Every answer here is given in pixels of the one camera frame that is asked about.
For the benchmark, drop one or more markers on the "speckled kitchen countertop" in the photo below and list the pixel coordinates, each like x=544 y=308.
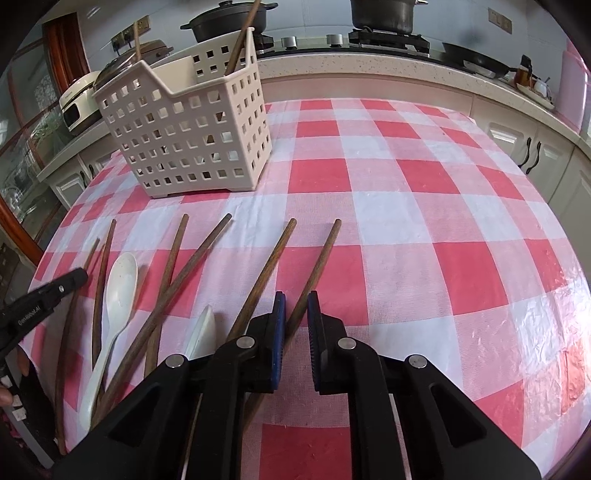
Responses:
x=369 y=69

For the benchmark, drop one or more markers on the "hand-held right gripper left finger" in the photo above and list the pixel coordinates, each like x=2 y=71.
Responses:
x=278 y=337

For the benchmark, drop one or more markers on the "white small cup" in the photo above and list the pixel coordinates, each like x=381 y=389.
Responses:
x=541 y=86

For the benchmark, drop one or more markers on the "black gas stove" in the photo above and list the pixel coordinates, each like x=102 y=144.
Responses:
x=392 y=44

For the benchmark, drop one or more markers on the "gold wall socket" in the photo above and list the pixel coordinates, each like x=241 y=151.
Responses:
x=143 y=24
x=501 y=21

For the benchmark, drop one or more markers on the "shallow black lidded pot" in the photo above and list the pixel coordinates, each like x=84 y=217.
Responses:
x=221 y=23

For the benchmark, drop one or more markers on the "black frying pan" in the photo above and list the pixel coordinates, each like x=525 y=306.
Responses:
x=480 y=60

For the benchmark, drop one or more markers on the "beige perforated utensil basket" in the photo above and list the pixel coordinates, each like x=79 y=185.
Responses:
x=184 y=138

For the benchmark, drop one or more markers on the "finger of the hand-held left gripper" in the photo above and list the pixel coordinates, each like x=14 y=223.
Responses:
x=46 y=295

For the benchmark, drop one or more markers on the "red white checked tablecloth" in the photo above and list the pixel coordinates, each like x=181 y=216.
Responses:
x=415 y=230

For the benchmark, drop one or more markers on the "dark wall socket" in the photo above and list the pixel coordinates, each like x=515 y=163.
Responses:
x=122 y=40

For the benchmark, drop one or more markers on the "person's left hand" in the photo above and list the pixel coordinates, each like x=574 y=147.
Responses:
x=22 y=368

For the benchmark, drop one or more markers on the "silver electric cooker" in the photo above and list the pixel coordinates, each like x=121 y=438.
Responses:
x=120 y=67

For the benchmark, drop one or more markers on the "white serving tray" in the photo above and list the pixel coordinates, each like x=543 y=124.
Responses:
x=535 y=94

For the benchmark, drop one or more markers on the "cream electric cooker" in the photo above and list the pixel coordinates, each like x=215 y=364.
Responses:
x=78 y=108

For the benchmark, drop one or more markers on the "white plastic spoon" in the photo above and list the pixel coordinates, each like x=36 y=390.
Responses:
x=121 y=286
x=203 y=332

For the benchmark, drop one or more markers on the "brown wooden chopstick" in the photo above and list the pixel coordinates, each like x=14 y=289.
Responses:
x=242 y=37
x=173 y=267
x=99 y=314
x=62 y=392
x=137 y=41
x=203 y=249
x=323 y=258
x=277 y=254

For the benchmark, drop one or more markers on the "deep black cooking pot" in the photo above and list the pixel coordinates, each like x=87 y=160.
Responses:
x=383 y=14

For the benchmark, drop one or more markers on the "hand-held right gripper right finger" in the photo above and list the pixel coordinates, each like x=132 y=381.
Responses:
x=314 y=344

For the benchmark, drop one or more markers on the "dark small bottle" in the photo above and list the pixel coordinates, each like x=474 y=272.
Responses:
x=525 y=67

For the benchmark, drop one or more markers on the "wooden framed glass door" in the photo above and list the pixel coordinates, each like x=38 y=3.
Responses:
x=23 y=152

